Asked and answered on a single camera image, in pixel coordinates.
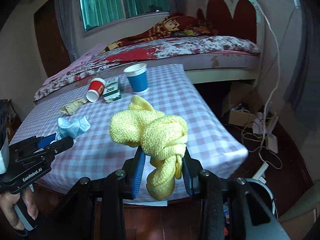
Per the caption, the white cable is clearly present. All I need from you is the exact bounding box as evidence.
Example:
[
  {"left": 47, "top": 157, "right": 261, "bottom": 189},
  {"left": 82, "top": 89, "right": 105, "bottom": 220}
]
[{"left": 241, "top": 0, "right": 282, "bottom": 169}]

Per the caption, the purple checkered tablecloth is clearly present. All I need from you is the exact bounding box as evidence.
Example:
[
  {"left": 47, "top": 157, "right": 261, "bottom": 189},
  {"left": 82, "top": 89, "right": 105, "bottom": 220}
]
[{"left": 10, "top": 64, "right": 249, "bottom": 202}]

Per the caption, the red patterned blanket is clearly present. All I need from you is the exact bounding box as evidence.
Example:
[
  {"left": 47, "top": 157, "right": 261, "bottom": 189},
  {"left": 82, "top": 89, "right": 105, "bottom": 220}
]
[{"left": 105, "top": 14, "right": 218, "bottom": 53}]

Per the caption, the beige knotted cloth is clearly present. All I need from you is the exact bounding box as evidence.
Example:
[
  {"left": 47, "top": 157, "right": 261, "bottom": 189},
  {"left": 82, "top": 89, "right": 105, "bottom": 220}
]
[{"left": 60, "top": 98, "right": 88, "bottom": 116}]

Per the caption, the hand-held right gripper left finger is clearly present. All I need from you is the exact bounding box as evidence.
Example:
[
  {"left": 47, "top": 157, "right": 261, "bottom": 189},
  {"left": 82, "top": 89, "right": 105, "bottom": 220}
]
[{"left": 47, "top": 146, "right": 147, "bottom": 240}]

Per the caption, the person's left hand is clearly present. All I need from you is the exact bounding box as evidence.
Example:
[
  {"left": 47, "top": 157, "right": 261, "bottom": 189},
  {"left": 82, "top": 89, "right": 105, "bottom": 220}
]
[{"left": 0, "top": 188, "right": 39, "bottom": 230}]

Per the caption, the grey sheer curtain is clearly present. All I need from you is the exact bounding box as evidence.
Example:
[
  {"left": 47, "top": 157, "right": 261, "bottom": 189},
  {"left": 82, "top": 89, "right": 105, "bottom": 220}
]
[{"left": 54, "top": 0, "right": 83, "bottom": 60}]

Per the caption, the tied blue grey curtain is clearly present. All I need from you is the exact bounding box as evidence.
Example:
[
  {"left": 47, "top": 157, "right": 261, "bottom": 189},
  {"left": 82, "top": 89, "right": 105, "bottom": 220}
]
[{"left": 282, "top": 0, "right": 315, "bottom": 105}]

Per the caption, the floral quilt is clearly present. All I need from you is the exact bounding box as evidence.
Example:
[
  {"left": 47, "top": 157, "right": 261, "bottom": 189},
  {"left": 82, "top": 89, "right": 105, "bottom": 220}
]
[{"left": 34, "top": 35, "right": 262, "bottom": 100}]

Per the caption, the red paper cup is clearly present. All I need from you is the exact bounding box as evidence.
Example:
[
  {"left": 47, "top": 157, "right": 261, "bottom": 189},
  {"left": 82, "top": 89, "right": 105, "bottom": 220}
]
[{"left": 86, "top": 77, "right": 106, "bottom": 103}]

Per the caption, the colourful pillow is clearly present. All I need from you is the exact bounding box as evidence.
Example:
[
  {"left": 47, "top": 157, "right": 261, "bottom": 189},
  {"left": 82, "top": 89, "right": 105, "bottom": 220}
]
[{"left": 175, "top": 29, "right": 210, "bottom": 37}]

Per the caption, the brown wooden door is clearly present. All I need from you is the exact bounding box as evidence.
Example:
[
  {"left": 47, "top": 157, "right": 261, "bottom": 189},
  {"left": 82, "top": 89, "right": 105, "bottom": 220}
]
[{"left": 34, "top": 0, "right": 72, "bottom": 73}]

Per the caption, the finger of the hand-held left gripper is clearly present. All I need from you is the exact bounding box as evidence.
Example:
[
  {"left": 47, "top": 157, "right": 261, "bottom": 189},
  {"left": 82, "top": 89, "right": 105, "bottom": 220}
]
[
  {"left": 44, "top": 137, "right": 75, "bottom": 154},
  {"left": 36, "top": 133, "right": 57, "bottom": 148}
]

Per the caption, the black plastic bucket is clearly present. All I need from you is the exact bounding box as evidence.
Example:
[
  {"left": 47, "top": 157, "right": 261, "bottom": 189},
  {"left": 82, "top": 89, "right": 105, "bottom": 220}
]
[{"left": 222, "top": 177, "right": 278, "bottom": 238}]

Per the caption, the green white carton box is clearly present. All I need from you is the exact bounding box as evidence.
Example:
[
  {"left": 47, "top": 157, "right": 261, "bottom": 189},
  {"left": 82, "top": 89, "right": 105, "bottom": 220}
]
[{"left": 103, "top": 77, "right": 121, "bottom": 104}]

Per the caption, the light blue satin cloth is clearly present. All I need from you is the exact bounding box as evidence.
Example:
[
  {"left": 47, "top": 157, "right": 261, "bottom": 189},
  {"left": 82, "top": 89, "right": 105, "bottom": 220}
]
[{"left": 55, "top": 116, "right": 91, "bottom": 142}]

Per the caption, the window with green curtain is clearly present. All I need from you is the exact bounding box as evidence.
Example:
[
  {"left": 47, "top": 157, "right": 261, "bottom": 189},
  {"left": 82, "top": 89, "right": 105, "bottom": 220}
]
[{"left": 76, "top": 0, "right": 173, "bottom": 34}]

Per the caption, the small cardboard box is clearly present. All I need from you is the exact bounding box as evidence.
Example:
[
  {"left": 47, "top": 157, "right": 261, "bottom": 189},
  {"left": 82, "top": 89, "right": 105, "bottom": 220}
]
[{"left": 229, "top": 102, "right": 258, "bottom": 127}]

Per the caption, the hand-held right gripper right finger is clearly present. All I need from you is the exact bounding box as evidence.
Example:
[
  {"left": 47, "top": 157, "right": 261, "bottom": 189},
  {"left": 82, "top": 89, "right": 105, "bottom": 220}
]
[{"left": 181, "top": 152, "right": 292, "bottom": 240}]

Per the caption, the yellow knotted cloth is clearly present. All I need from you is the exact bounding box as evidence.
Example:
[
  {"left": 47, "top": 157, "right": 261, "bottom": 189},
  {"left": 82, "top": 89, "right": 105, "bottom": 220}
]
[{"left": 109, "top": 95, "right": 188, "bottom": 201}]

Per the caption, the plain blue paper cup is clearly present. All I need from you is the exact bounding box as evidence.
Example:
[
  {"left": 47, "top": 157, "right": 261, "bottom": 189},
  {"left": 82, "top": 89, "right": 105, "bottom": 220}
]
[{"left": 124, "top": 63, "right": 148, "bottom": 95}]

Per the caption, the pink cloth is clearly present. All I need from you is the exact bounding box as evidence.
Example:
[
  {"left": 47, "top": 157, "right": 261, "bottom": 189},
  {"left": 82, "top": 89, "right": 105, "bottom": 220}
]
[{"left": 42, "top": 44, "right": 108, "bottom": 85}]

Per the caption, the bed with red headboard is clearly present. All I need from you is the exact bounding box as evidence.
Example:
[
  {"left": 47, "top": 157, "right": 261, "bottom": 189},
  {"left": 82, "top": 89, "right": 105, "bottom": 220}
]
[{"left": 34, "top": 0, "right": 265, "bottom": 105}]

